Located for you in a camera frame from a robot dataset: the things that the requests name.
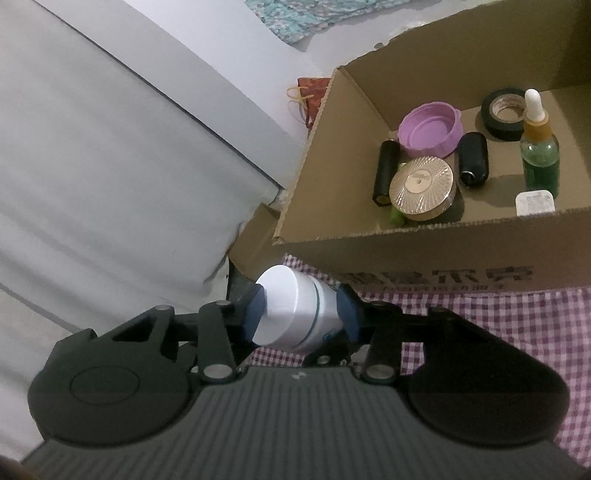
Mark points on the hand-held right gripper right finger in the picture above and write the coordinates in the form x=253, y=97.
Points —
x=347, y=314

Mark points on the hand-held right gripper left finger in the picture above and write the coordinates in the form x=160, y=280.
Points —
x=256, y=314

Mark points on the white plastic bottle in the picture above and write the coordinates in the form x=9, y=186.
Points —
x=295, y=304

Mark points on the brown cardboard box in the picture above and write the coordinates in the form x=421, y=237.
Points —
x=415, y=254

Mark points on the green tube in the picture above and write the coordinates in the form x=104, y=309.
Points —
x=397, y=218

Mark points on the slim black tube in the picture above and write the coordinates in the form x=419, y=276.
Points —
x=387, y=170

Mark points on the round gold compact case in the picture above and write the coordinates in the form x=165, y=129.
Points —
x=422, y=184

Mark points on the purple collapsible cup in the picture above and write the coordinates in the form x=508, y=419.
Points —
x=429, y=134

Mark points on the squat black bottle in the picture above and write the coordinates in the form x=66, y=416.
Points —
x=475, y=154

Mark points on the black tape roll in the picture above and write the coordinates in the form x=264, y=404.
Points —
x=489, y=121

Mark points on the green glass dropper bottle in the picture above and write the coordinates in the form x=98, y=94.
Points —
x=540, y=161

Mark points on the pink checked bed sheet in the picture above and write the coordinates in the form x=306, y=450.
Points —
x=531, y=332

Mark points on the red gift bag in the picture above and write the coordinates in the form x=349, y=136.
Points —
x=314, y=97

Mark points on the blue floral cloth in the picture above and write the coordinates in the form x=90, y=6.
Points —
x=295, y=21

